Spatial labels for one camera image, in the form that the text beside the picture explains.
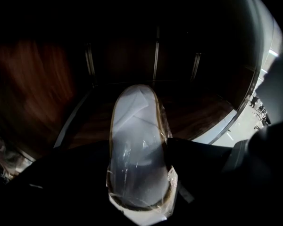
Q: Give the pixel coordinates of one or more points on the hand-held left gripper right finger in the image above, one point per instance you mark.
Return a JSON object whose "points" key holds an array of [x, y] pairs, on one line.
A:
{"points": [[210, 180]]}

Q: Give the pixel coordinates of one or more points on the white slipper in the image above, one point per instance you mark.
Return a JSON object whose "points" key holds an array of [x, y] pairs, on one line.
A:
{"points": [[136, 138]]}

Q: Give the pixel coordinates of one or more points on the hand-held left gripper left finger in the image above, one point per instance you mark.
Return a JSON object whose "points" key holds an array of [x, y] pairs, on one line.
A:
{"points": [[68, 185]]}

